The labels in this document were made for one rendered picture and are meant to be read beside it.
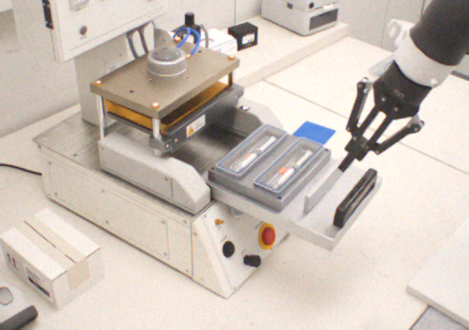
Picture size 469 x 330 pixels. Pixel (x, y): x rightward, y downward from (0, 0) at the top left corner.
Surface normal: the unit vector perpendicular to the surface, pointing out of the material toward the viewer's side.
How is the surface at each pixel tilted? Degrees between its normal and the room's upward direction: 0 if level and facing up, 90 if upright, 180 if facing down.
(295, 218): 0
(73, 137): 0
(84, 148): 0
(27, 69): 90
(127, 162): 90
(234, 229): 65
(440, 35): 101
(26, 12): 90
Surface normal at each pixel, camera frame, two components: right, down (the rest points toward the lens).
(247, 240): 0.76, -0.04
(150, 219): -0.56, 0.46
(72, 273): 0.77, 0.36
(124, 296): 0.03, -0.82
